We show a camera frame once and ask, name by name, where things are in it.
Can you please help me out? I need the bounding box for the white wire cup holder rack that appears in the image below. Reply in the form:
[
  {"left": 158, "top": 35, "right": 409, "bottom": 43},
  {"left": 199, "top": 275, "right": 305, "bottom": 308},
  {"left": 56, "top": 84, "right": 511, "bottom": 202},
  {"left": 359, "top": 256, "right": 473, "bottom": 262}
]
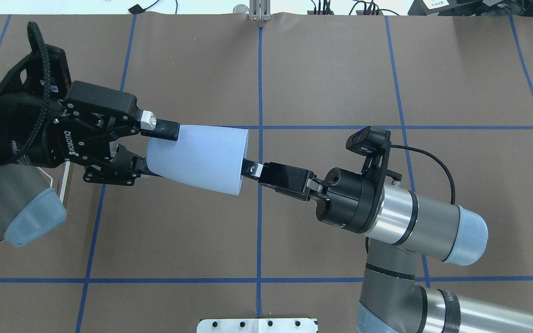
[{"left": 37, "top": 161, "right": 74, "bottom": 208}]

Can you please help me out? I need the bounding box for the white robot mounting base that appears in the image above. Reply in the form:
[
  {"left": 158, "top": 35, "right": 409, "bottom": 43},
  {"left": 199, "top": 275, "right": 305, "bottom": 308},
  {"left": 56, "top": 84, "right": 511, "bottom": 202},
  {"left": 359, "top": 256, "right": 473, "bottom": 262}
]
[{"left": 196, "top": 318, "right": 319, "bottom": 333}]

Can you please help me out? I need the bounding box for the light blue plastic cup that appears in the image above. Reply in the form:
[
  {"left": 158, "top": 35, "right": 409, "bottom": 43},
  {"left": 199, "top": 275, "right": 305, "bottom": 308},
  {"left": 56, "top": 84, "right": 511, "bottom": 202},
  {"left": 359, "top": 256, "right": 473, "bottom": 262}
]
[{"left": 146, "top": 125, "right": 249, "bottom": 196}]

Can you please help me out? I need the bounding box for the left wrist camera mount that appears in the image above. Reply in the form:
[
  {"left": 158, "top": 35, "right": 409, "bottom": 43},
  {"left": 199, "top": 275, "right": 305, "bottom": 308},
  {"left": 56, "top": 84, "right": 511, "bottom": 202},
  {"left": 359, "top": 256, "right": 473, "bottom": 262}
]
[{"left": 0, "top": 22, "right": 72, "bottom": 100}]

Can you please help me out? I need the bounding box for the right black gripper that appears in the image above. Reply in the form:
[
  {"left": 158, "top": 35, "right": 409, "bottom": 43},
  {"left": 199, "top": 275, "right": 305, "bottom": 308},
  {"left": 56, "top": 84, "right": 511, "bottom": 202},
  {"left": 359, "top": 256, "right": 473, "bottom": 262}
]
[{"left": 241, "top": 158, "right": 383, "bottom": 234}]

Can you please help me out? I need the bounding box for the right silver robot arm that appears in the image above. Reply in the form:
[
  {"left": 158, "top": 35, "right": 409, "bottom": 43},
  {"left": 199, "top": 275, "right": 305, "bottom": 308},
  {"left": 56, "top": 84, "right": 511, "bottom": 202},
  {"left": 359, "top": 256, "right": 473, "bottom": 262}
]
[{"left": 241, "top": 157, "right": 533, "bottom": 333}]

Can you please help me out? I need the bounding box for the aluminium camera post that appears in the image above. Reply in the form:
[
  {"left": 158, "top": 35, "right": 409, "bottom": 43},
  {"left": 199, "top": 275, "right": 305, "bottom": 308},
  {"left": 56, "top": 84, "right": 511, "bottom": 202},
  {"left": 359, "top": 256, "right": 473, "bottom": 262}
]
[{"left": 248, "top": 0, "right": 272, "bottom": 21}]

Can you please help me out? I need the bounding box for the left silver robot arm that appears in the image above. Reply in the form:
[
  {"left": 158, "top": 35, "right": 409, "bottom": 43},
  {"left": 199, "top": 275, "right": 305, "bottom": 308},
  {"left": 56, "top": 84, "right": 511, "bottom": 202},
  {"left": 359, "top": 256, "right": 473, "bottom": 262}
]
[{"left": 0, "top": 81, "right": 180, "bottom": 247}]

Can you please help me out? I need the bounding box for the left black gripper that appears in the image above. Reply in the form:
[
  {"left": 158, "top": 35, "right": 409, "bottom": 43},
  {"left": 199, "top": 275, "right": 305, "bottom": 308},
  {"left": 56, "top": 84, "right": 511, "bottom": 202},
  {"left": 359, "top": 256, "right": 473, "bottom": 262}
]
[{"left": 0, "top": 81, "right": 180, "bottom": 186}]

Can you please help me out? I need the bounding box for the black device with cables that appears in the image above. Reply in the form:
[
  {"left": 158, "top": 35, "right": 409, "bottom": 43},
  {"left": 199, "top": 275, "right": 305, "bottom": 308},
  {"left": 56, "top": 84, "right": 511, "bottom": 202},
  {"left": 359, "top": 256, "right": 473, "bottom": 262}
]
[{"left": 408, "top": 0, "right": 533, "bottom": 17}]

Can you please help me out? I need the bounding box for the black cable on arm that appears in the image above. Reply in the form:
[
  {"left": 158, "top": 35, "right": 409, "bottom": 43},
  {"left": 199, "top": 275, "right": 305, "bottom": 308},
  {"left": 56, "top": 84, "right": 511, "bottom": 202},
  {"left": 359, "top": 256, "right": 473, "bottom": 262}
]
[{"left": 390, "top": 145, "right": 456, "bottom": 206}]

